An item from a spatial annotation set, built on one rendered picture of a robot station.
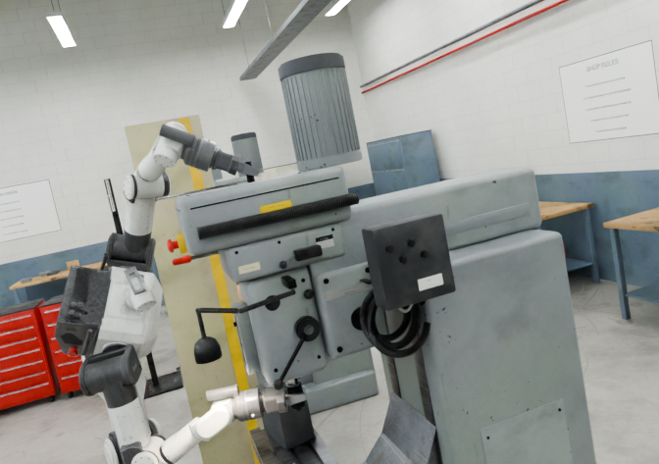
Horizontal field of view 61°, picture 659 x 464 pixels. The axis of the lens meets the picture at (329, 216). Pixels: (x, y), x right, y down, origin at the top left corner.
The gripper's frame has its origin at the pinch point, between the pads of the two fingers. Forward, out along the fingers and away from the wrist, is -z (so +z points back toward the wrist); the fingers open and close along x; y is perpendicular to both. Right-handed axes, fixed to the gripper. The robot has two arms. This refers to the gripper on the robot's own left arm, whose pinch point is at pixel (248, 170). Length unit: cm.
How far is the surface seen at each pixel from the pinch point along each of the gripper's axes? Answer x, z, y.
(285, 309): 10.2, -22.0, -33.9
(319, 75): 5.5, -10.1, 32.0
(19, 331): -424, 153, -223
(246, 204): 13.6, -2.0, -9.0
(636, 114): -317, -335, 171
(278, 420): -32, -40, -83
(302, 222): 11.5, -18.3, -8.9
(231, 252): 13.6, -2.4, -22.6
